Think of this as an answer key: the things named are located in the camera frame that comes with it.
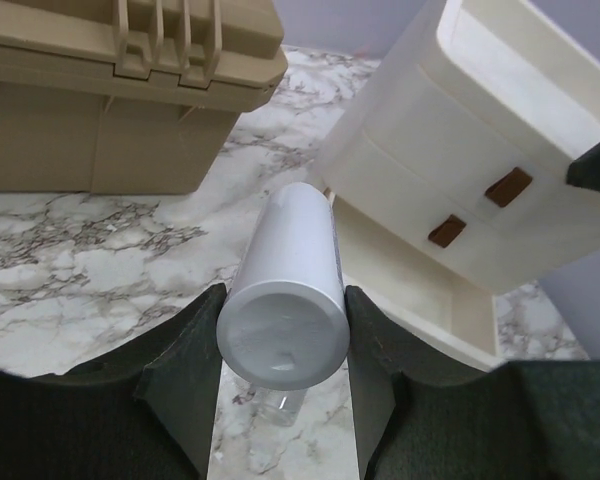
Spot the tan plastic tool case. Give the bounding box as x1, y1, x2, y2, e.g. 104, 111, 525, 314
0, 0, 288, 195

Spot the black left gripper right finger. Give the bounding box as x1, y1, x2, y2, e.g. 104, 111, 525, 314
345, 286, 600, 479

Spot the clear plastic tube case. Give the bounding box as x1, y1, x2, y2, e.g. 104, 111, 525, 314
230, 377, 308, 427

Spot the white bottom pull-out drawer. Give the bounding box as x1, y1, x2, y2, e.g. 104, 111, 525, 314
325, 190, 504, 372

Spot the white drawer organizer box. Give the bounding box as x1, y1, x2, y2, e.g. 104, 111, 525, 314
313, 1, 600, 293

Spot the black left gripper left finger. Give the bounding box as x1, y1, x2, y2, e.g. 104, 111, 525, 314
0, 284, 226, 479

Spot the white cosmetic tube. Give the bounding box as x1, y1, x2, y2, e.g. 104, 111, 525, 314
216, 182, 350, 391

